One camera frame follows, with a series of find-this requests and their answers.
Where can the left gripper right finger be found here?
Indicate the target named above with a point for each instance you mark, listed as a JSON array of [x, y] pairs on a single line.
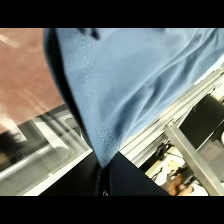
[[133, 180]]

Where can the silver frame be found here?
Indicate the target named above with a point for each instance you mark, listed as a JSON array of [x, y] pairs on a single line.
[[186, 133]]

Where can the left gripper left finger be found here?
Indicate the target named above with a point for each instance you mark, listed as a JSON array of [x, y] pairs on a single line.
[[78, 180]]

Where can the blue shirt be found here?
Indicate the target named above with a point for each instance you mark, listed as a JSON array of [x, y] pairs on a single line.
[[126, 86]]

